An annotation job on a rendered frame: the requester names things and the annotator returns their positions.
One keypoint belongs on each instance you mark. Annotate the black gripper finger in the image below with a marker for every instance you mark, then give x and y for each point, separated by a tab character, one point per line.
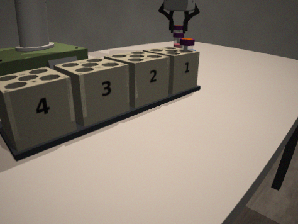
188	17
169	16

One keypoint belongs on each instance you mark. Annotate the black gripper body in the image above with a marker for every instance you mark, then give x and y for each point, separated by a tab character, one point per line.
179	5

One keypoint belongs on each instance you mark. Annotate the beige bucket adapter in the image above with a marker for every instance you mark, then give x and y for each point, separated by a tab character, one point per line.
99	92
36	106
148	76
183	68

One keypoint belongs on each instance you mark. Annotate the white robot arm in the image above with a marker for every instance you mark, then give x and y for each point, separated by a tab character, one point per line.
31	17

